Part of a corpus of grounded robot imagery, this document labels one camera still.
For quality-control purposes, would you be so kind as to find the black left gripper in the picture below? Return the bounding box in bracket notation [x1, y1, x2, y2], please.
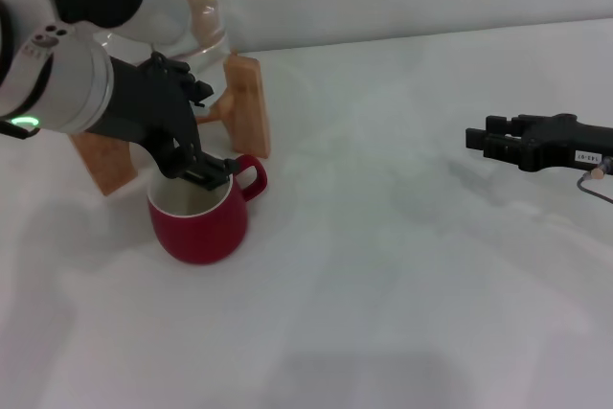
[83, 52, 239, 190]

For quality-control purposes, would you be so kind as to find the clear glass water dispenser jar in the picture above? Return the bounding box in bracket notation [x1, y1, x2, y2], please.
[93, 0, 236, 118]

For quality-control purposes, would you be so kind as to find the red ceramic cup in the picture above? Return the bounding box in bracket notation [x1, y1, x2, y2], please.
[146, 153, 269, 266]

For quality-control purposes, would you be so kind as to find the grey cable with metal connector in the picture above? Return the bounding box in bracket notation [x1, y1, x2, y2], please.
[577, 157, 613, 204]

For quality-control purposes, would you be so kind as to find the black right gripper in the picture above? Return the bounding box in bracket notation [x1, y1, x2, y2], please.
[465, 113, 613, 173]

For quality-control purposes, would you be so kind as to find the light wooden dispenser stand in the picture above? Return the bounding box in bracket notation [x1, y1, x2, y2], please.
[69, 52, 272, 197]

